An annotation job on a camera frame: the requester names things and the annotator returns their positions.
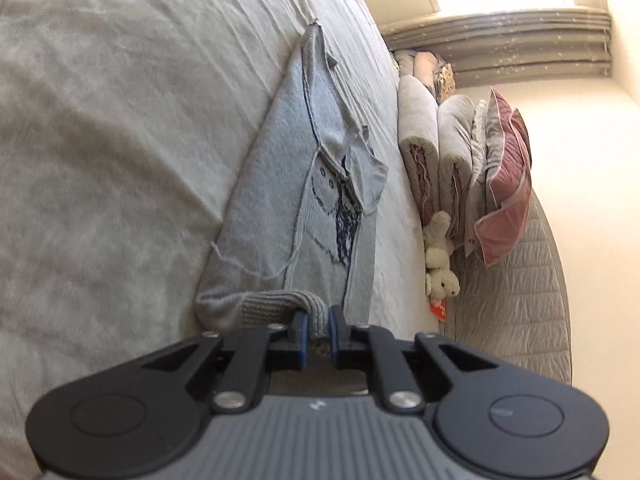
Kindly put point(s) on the red small book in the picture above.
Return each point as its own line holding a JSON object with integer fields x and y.
{"x": 439, "y": 310}

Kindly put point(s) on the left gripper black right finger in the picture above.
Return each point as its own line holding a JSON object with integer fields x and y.
{"x": 480, "y": 410}

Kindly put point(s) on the white plush dog toy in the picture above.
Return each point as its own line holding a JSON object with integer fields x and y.
{"x": 440, "y": 282}

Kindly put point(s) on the grey knitted cat sweater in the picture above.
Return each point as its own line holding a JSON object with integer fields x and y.
{"x": 299, "y": 230}

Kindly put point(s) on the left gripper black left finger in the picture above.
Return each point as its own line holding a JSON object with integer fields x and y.
{"x": 150, "y": 411}

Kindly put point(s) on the pink grey pillow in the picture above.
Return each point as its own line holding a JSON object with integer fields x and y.
{"x": 508, "y": 181}

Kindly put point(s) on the grey quilted headboard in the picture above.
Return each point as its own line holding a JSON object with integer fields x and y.
{"x": 516, "y": 310}

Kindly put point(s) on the light grey bed sheet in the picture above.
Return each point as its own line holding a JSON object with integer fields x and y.
{"x": 124, "y": 126}

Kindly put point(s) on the folded grey pink quilt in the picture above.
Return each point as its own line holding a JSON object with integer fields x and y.
{"x": 444, "y": 151}

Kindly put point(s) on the grey right window curtain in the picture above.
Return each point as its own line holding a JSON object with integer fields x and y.
{"x": 494, "y": 48}

